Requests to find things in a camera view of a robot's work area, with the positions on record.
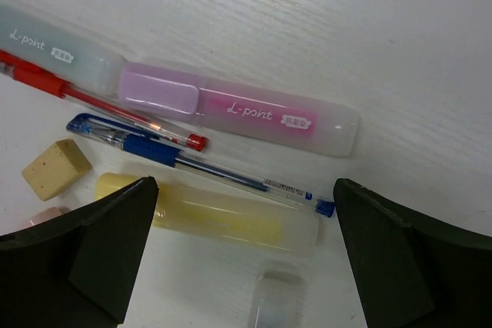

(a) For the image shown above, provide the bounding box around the green highlighter marker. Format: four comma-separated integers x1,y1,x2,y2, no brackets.
1,2,125,96

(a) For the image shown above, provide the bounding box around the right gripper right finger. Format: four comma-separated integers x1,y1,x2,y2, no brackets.
333,178,491,327

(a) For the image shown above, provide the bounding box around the pink white stapler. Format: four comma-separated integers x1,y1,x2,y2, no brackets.
26,207,70,227

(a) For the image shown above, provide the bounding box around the pink purple highlighter marker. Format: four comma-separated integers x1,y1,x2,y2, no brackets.
118,62,360,157

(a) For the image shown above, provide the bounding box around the tan eraser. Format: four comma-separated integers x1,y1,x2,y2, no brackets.
22,139,92,201

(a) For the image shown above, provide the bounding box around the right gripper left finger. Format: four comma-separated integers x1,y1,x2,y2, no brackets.
1,177,158,327

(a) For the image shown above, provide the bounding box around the blue gel pen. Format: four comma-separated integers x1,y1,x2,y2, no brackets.
66,113,335,217

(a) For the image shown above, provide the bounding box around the red gel pen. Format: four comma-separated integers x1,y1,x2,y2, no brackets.
1,51,208,152

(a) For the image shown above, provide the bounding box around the yellow highlighter marker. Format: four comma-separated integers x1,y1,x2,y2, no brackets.
94,172,322,258

